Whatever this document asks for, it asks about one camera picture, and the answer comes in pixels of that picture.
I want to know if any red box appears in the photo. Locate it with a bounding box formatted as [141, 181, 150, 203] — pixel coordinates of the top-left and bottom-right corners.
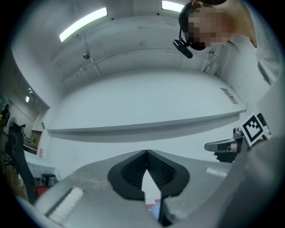
[35, 187, 49, 197]

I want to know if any wall pipe cluster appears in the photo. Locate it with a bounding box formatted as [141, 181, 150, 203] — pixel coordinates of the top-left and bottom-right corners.
[201, 50, 221, 77]

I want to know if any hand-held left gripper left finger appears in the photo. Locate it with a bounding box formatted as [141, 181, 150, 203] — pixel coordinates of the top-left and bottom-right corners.
[34, 150, 161, 228]

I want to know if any black office chair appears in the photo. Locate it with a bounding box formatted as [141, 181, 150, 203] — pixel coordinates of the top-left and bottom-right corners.
[4, 122, 37, 204]

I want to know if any light blue plate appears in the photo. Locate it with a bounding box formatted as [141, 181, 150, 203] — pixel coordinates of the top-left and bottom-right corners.
[149, 202, 161, 221]

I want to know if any long white wall ledge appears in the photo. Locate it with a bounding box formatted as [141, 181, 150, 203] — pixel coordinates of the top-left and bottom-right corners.
[46, 110, 248, 143]

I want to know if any person's grey shirt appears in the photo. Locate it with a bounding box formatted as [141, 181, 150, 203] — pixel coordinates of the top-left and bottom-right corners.
[227, 0, 285, 86]

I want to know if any black chair armrest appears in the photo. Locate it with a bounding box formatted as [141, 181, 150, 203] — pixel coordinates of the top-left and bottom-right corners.
[41, 173, 56, 186]

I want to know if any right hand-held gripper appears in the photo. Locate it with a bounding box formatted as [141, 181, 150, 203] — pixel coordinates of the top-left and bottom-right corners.
[204, 112, 272, 163]

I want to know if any black head camera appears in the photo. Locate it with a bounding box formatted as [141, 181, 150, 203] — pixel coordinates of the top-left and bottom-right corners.
[173, 38, 194, 59]

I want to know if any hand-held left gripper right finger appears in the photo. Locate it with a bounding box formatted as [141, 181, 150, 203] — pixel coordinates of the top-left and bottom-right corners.
[147, 150, 232, 228]

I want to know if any ceiling conduit pipe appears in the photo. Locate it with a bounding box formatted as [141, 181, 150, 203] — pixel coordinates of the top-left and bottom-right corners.
[62, 49, 183, 82]

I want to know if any long ceiling light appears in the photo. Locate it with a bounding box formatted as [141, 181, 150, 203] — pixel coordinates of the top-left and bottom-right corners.
[161, 0, 186, 13]
[58, 7, 108, 43]

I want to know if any table with white cloth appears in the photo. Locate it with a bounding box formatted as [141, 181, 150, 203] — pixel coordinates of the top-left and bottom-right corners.
[24, 155, 62, 181]

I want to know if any black head camera strap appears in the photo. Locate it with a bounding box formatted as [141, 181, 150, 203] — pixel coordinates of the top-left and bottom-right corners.
[178, 1, 193, 42]

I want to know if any person's head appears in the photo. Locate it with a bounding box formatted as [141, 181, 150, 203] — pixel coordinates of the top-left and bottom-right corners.
[188, 0, 258, 51]

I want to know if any wall notice sheet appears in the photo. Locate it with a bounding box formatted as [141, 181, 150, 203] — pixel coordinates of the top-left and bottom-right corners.
[220, 87, 238, 105]

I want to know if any red checkered cloth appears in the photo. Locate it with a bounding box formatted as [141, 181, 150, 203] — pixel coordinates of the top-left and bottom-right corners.
[145, 197, 161, 209]

